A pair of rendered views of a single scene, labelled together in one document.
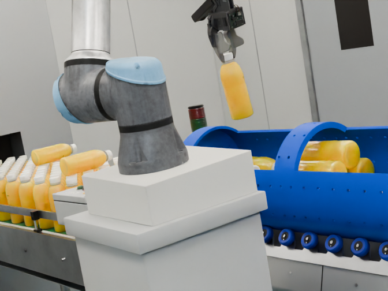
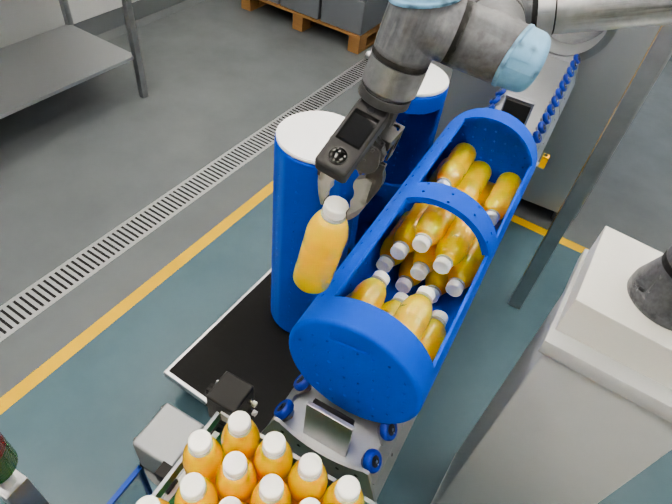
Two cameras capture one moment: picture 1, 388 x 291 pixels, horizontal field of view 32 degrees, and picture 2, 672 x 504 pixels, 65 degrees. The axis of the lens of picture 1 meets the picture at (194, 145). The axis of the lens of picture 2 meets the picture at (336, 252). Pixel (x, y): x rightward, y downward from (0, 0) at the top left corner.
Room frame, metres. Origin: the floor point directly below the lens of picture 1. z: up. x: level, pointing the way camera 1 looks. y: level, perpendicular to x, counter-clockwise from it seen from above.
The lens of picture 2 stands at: (2.33, 0.40, 1.97)
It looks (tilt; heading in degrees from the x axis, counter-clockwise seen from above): 46 degrees down; 241
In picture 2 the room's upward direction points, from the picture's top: 9 degrees clockwise
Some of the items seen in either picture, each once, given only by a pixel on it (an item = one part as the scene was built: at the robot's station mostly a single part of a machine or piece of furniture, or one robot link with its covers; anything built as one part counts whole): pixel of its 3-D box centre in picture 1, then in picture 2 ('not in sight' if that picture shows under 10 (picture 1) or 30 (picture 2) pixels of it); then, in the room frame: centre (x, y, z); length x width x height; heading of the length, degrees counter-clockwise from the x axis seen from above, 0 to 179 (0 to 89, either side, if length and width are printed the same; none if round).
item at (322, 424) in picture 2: not in sight; (329, 426); (2.07, 0.01, 0.99); 0.10 x 0.02 x 0.12; 129
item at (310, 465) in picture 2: not in sight; (310, 465); (2.16, 0.10, 1.09); 0.04 x 0.04 x 0.02
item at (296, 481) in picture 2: not in sight; (306, 487); (2.16, 0.10, 0.99); 0.07 x 0.07 x 0.19
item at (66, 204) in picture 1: (84, 206); not in sight; (2.05, 0.36, 1.05); 0.20 x 0.10 x 0.10; 39
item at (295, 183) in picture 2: not in sight; (311, 237); (1.76, -0.85, 0.59); 0.28 x 0.28 x 0.88
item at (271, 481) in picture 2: not in sight; (271, 487); (2.23, 0.11, 1.09); 0.04 x 0.04 x 0.02
